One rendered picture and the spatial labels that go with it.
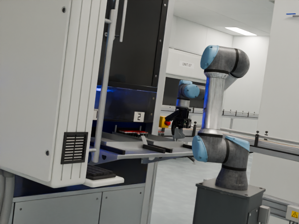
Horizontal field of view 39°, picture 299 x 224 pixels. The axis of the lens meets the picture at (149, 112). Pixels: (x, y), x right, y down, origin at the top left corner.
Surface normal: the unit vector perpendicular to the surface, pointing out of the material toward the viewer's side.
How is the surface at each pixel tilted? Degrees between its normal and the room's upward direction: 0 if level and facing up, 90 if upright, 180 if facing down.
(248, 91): 90
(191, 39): 90
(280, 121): 90
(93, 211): 90
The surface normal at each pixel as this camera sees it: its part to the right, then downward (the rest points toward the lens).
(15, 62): -0.59, -0.04
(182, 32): 0.72, 0.13
